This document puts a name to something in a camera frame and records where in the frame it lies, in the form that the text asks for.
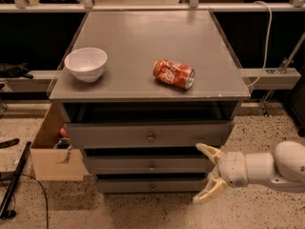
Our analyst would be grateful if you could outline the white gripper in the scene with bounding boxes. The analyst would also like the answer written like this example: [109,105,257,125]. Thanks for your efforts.
[193,143,248,204]

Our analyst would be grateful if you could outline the grey bottom drawer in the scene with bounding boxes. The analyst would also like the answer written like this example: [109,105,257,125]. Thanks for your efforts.
[96,178,207,194]

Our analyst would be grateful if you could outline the grey drawer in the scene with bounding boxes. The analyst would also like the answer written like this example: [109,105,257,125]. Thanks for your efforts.
[64,121,234,149]
[83,156,214,175]
[96,178,207,194]

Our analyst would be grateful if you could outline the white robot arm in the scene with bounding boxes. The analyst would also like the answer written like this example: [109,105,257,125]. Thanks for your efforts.
[193,141,305,204]

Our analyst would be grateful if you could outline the grey middle drawer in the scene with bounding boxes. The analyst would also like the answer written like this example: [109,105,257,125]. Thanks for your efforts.
[83,156,214,175]

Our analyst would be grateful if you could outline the grey drawer cabinet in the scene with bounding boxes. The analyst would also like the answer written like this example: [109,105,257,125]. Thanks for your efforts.
[51,10,250,182]

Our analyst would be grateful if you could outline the grey top drawer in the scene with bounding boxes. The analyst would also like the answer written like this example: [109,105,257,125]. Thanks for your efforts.
[64,121,234,149]

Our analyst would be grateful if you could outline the red soda can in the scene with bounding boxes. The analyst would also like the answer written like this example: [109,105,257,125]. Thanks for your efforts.
[152,59,195,90]

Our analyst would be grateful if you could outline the orange ball in box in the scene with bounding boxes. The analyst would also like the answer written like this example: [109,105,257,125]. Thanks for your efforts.
[59,128,68,137]

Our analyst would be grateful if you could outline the cardboard box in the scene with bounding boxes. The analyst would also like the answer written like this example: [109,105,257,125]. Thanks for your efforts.
[30,104,86,181]

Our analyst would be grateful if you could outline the white bowl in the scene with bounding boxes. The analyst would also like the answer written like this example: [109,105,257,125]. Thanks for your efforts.
[64,48,108,82]

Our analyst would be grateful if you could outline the black flat tool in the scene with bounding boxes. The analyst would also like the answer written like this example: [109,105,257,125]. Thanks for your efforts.
[0,138,20,149]

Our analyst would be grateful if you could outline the black pole on floor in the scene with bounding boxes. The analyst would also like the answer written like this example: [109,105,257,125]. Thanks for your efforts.
[0,141,31,219]

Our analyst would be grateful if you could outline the black cloth object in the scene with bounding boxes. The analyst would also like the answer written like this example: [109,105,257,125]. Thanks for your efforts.
[0,62,33,79]

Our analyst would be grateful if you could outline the white cable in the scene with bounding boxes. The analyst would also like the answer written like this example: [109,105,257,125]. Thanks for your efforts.
[245,0,274,89]

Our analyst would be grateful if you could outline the black floor cable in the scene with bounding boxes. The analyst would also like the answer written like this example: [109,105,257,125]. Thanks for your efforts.
[0,173,50,229]

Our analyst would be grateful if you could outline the metal rail frame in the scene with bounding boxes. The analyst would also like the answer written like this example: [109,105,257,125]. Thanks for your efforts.
[0,0,305,12]

